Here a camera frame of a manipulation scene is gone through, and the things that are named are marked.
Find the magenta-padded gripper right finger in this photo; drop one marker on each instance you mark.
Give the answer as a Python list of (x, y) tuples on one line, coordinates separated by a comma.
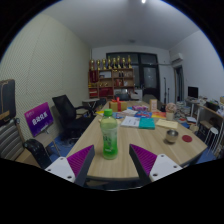
[(163, 166)]

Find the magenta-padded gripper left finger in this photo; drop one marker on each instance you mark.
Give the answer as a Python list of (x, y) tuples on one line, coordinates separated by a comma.
[(63, 168)]

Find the green-capped drink bottle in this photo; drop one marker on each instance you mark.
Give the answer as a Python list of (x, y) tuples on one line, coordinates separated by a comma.
[(110, 140)]

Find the small metal cup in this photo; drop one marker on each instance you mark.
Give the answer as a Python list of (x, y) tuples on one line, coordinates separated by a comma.
[(172, 136)]

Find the flat round red coaster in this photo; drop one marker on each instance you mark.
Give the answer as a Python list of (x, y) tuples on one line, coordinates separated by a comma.
[(187, 138)]

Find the pale yellow envelope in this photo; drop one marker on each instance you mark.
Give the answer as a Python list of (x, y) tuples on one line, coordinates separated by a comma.
[(167, 124)]

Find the teal book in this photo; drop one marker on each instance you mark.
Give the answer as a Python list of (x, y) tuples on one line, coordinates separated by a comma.
[(147, 123)]

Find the orange book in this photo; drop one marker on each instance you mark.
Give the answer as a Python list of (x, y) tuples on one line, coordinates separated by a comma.
[(159, 115)]

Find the purple sign board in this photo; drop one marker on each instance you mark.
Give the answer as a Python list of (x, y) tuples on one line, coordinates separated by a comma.
[(39, 119)]

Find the white paper booklet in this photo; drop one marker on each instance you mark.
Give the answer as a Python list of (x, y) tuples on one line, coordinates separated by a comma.
[(130, 121)]

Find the blue book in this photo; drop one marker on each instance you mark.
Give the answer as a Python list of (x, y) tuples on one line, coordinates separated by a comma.
[(143, 114)]

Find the black office chair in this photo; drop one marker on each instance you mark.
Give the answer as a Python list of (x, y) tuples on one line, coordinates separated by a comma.
[(66, 110)]

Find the pink flower ball in cup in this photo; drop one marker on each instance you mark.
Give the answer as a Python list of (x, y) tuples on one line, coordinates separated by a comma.
[(170, 108)]

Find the striped grey chair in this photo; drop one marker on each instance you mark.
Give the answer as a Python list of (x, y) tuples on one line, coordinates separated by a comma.
[(9, 141)]

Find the small cardboard box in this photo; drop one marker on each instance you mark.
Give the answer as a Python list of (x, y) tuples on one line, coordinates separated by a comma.
[(153, 105)]

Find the pink packet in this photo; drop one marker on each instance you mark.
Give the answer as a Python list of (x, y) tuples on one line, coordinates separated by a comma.
[(140, 108)]

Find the cluttered side desk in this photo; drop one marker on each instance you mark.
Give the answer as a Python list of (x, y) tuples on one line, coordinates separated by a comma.
[(208, 111)]

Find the yellow gift box red ribbon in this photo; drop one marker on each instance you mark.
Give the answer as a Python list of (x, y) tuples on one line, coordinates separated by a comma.
[(115, 106)]

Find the computer monitor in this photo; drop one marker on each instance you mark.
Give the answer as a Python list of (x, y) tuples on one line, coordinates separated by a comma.
[(193, 92)]

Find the black framed board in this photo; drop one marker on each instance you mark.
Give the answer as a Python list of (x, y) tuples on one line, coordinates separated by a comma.
[(7, 100)]

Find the dark glass door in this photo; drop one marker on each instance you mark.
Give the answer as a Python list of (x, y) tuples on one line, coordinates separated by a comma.
[(150, 76)]

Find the wooden shelf unit with trophies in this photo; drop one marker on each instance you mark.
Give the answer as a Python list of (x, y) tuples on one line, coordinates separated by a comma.
[(111, 78)]

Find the white wall air conditioner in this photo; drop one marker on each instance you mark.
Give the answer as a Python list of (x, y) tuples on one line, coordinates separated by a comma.
[(177, 58)]

